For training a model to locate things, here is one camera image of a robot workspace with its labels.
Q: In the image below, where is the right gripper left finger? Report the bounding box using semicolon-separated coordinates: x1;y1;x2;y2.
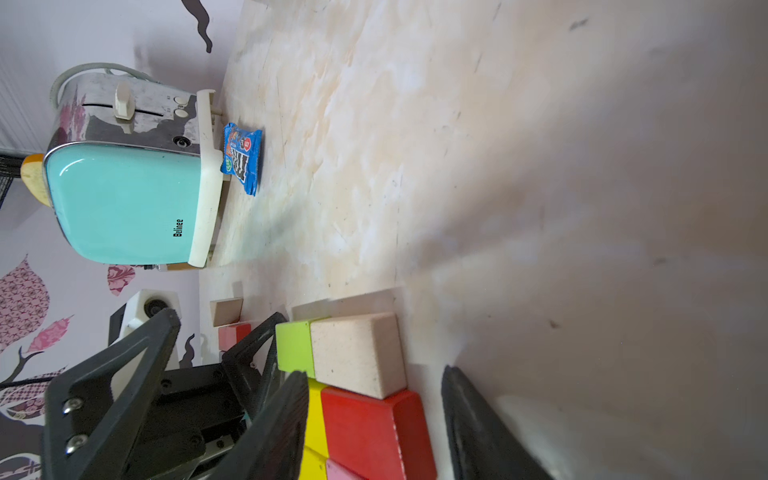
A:
210;371;309;479

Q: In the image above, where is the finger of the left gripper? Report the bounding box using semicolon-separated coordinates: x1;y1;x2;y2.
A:
41;308;180;479
221;312;287;420

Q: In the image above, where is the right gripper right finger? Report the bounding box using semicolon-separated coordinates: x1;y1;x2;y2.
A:
441;366;550;479

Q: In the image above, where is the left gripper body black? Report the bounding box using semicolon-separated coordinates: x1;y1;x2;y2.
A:
121;364;248;479

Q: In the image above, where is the yellow block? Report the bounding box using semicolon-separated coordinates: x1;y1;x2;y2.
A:
298;448;328;480
305;378;329;458

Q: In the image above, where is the lime green block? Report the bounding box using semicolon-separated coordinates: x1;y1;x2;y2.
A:
275;317;327;380

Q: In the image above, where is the light pink block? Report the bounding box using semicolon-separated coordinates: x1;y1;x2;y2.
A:
326;458;365;480

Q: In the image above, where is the red block group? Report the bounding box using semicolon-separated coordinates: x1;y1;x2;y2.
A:
321;387;438;479

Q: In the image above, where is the beige square wooden block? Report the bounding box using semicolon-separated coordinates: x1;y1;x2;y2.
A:
310;312;408;399

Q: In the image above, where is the dark red rectangular block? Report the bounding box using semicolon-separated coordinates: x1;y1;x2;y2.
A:
217;322;253;352

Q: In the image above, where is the beige triangular wooden block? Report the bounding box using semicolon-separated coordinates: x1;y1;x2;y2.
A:
210;297;243;328

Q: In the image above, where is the blue candy packet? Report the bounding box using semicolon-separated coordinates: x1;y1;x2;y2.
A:
220;122;264;196

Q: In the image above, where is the mint green toy toaster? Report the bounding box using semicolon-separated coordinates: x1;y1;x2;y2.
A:
42;63;224;268

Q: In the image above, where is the yellow toast slice front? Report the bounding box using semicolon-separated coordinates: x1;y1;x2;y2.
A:
20;154;51;207

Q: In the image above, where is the black wire wall basket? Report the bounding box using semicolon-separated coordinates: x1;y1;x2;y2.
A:
0;153;24;206

